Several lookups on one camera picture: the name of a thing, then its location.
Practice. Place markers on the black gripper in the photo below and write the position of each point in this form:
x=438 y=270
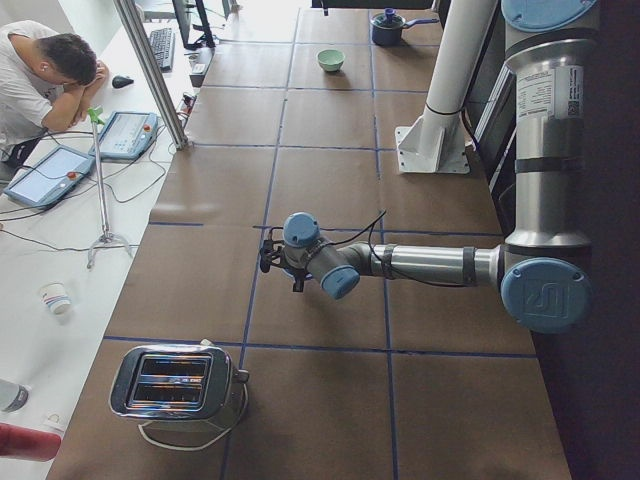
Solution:
x=296 y=274

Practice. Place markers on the green bowl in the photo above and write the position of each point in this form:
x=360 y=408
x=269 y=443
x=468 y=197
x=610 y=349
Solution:
x=330 y=60

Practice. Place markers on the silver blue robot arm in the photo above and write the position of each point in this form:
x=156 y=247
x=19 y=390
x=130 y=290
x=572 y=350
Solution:
x=539 y=270

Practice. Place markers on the chrome white toaster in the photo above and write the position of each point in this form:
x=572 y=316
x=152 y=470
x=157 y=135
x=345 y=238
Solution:
x=180 y=387

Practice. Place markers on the far blue teach pendant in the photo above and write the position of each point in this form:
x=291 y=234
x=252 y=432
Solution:
x=127 y=135

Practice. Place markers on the blue teach pendant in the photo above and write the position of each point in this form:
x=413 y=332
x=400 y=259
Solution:
x=50 y=179
x=127 y=135

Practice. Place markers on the white paper cup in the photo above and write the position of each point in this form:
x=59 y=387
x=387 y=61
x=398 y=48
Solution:
x=55 y=298

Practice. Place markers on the black monitor stand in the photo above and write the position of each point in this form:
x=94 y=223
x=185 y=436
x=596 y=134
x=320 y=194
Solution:
x=193 y=24

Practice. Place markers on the metal stand with green clip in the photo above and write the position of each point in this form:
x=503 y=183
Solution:
x=107 y=237

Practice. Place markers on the near blue teach pendant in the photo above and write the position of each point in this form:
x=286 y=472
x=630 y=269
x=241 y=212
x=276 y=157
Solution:
x=50 y=179

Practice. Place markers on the black computer mouse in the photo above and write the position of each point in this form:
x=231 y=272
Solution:
x=120 y=81

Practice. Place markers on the blue saucepan with lid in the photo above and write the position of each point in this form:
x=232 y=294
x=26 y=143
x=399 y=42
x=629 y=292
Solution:
x=387 y=27

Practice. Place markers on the black keyboard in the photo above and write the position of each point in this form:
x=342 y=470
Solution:
x=162 y=43

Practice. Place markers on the red bottle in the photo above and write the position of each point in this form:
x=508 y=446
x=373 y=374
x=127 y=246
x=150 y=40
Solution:
x=28 y=444

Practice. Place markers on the person in white shirt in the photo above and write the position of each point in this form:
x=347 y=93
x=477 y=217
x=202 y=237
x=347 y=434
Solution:
x=48 y=82

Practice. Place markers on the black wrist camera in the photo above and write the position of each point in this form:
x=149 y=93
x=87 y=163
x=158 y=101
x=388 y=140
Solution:
x=270 y=252

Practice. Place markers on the white mounting post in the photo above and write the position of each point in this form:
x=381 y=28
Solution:
x=434 y=143

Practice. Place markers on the aluminium frame post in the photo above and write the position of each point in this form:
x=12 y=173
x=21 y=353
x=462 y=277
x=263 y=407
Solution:
x=134 y=28

